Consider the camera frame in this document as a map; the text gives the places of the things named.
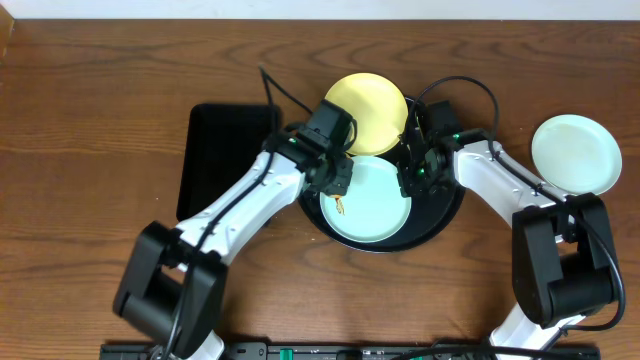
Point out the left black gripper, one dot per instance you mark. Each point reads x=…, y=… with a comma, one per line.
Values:
x=335, y=180

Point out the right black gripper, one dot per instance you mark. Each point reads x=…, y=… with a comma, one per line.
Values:
x=412, y=178

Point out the green yellow sponge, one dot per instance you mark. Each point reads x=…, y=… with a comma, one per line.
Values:
x=344, y=164

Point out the mint plate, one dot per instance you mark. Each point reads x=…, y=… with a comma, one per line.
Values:
x=576, y=154
x=373, y=208

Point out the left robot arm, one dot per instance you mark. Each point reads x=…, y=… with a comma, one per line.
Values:
x=174, y=281

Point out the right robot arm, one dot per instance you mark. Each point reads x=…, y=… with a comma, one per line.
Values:
x=565, y=273

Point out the black round tray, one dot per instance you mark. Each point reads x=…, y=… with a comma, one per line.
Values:
x=428, y=216

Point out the black rectangular tray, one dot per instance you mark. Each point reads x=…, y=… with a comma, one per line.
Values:
x=223, y=141

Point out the yellow plate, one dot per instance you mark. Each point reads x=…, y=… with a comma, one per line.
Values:
x=378, y=107

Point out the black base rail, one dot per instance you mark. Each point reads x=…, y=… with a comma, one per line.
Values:
x=263, y=351

